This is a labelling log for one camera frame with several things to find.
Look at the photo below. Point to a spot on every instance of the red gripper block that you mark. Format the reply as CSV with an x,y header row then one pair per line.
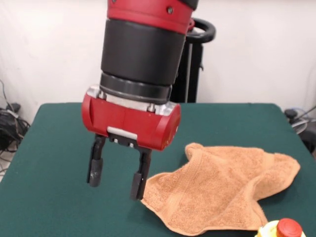
x,y
128,123

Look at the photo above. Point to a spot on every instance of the tan terry towel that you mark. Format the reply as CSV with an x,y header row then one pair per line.
x,y
209,187

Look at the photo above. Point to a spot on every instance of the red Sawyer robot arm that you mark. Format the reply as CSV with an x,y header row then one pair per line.
x,y
143,49

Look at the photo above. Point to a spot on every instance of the dark green tablecloth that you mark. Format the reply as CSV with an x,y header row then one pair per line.
x,y
49,197

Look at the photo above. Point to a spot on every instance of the yellow emergency stop button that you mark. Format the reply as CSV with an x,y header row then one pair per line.
x,y
288,228

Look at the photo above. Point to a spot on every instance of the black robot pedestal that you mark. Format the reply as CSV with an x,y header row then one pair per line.
x,y
195,61

